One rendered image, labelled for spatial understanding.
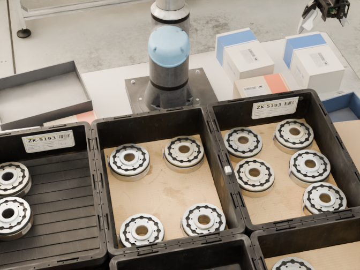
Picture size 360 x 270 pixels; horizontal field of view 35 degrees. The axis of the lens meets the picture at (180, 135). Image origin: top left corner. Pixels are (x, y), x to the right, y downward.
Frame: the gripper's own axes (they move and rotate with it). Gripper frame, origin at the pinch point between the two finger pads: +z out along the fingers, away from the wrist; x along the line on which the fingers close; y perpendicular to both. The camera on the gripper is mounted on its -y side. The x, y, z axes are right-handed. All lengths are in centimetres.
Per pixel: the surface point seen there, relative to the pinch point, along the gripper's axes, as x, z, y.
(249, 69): -23.2, 9.3, 2.7
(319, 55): 0.8, 9.3, 1.8
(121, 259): -75, -5, 66
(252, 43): -17.7, 9.4, -9.6
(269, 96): -28.2, -4.8, 28.7
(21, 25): -98, 83, -140
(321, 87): -0.9, 15.5, 10.1
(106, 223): -77, -5, 57
